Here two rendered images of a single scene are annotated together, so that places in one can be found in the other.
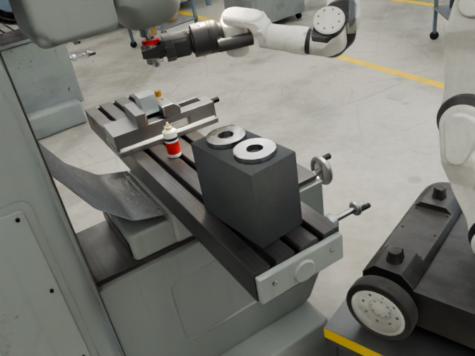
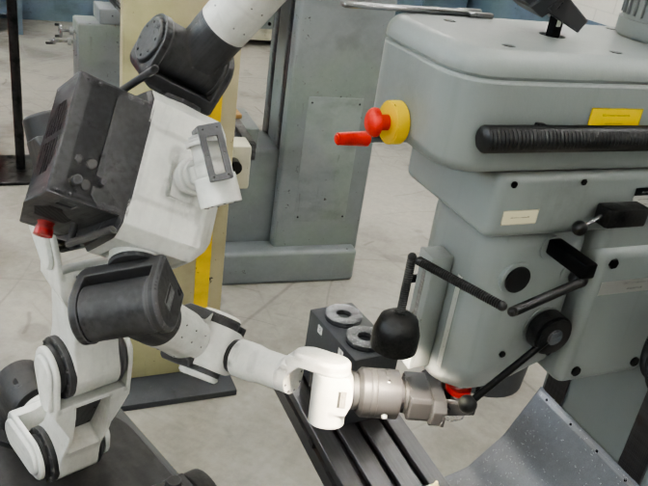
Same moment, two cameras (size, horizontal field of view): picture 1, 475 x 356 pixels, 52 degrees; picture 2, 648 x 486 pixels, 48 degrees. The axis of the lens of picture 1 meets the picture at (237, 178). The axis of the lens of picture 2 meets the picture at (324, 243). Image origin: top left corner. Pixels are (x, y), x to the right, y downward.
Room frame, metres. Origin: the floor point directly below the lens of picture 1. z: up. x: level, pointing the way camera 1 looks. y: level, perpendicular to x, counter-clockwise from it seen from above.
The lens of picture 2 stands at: (2.39, -0.10, 2.05)
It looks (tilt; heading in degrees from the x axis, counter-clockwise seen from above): 26 degrees down; 181
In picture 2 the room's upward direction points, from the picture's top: 8 degrees clockwise
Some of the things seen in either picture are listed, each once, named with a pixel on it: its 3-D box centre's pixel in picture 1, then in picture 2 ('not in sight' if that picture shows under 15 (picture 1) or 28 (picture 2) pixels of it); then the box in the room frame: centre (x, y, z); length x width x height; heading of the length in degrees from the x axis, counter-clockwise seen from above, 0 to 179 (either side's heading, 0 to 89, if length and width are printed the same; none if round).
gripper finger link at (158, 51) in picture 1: (154, 53); not in sight; (1.28, 0.16, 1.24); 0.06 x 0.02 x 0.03; 98
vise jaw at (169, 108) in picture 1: (164, 104); not in sight; (1.49, 0.19, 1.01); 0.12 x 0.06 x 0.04; 24
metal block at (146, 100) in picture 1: (146, 102); not in sight; (1.46, 0.24, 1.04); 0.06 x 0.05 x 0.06; 24
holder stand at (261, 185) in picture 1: (246, 180); (347, 359); (0.93, -0.02, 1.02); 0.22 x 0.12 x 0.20; 33
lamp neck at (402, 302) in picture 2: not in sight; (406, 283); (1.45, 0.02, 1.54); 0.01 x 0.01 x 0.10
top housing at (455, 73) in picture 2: not in sight; (546, 90); (1.30, 0.18, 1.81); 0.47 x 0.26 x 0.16; 117
